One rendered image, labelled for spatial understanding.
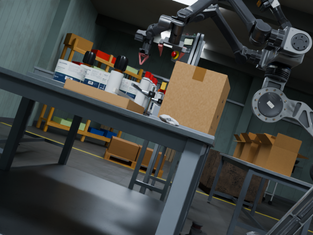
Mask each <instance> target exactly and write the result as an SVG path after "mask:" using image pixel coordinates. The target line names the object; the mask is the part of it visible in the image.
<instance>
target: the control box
mask: <svg viewBox="0 0 313 235"><path fill-rule="evenodd" d="M185 37H189V38H194V41H193V44H192V46H187V45H184V46H183V47H186V48H191V51H192V48H193V45H194V42H195V39H196V36H187V35H182V36H181V40H180V41H183V42H184V40H185ZM204 44H205V41H203V42H202V45H201V48H200V51H199V53H198V56H197V60H196V63H195V66H197V64H198V62H199V59H200V56H201V53H202V50H203V47H204ZM174 51H175V52H176V54H177V55H176V56H175V57H172V58H171V60H172V61H173V62H175V63H176V61H178V59H179V56H180V54H181V52H179V51H176V50H174ZM191 51H190V53H189V54H188V53H185V54H184V55H183V56H182V57H181V58H180V60H179V61H180V62H184V63H188V60H189V57H190V54H191Z"/></svg>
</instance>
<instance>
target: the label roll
mask: <svg viewBox="0 0 313 235"><path fill-rule="evenodd" d="M87 71H88V69H86V68H84V67H82V66H80V65H77V64H75V63H72V62H69V61H65V60H62V59H59V60H58V63H57V65H56V68H55V71H54V74H53V77H52V79H53V80H56V81H59V82H61V83H65V81H66V79H67V78H68V79H71V80H74V81H77V82H80V83H83V82H84V79H85V76H86V73H87Z"/></svg>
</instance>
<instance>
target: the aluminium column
mask: <svg viewBox="0 0 313 235"><path fill-rule="evenodd" d="M203 39H204V34H202V33H198V34H197V36H196V39H195V42H194V45H193V48H192V51H191V54H190V57H189V60H188V63H187V64H190V65H195V63H196V60H197V56H198V53H199V51H200V48H201V45H202V42H203Z"/></svg>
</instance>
